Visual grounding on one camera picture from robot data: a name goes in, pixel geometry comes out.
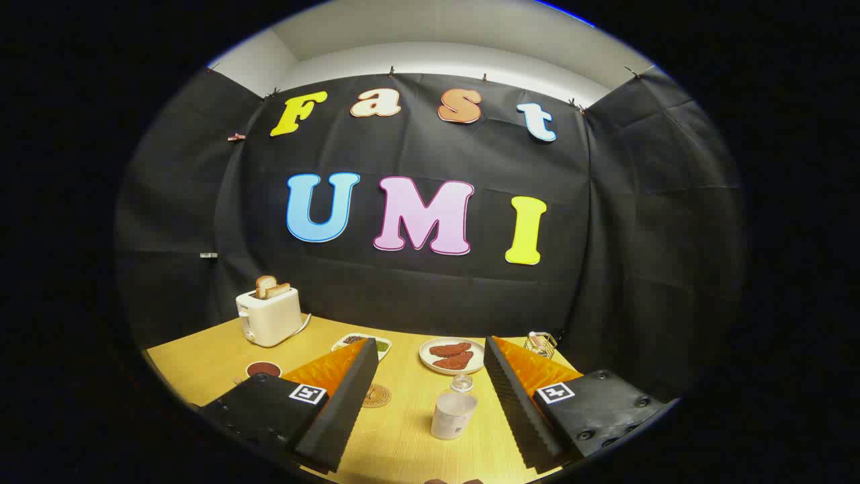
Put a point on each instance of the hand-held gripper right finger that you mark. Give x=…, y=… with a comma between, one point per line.
x=521, y=417

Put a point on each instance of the clear plastic juice bottle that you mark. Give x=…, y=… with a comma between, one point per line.
x=451, y=415

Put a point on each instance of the brown meat slice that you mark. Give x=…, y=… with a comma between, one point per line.
x=455, y=361
x=450, y=349

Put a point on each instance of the white divided seed dish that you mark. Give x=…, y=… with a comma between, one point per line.
x=383, y=345

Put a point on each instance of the black backdrop cloth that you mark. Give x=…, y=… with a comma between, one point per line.
x=430, y=289

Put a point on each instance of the cream toaster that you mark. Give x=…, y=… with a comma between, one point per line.
x=272, y=319

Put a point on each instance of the white round plate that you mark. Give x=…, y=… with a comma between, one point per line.
x=426, y=356

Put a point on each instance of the wooden table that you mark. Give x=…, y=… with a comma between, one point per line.
x=403, y=437

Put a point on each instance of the round cork coaster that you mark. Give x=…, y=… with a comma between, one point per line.
x=377, y=396

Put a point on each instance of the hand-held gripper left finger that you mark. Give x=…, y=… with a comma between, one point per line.
x=332, y=430

